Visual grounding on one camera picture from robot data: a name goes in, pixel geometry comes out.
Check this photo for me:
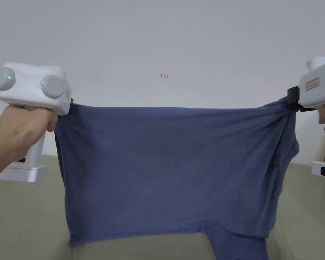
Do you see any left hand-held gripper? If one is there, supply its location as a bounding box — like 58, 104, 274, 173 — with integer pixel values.
0, 62, 75, 182

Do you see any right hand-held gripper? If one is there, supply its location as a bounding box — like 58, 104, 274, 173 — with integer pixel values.
287, 57, 325, 179

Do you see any dark blue shirt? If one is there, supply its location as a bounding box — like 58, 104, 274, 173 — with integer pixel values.
54, 97, 299, 260

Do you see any person's left hand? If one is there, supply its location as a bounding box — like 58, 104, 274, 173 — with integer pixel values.
0, 105, 59, 163

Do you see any bed with beige sheet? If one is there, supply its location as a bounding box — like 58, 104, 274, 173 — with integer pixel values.
0, 155, 325, 260

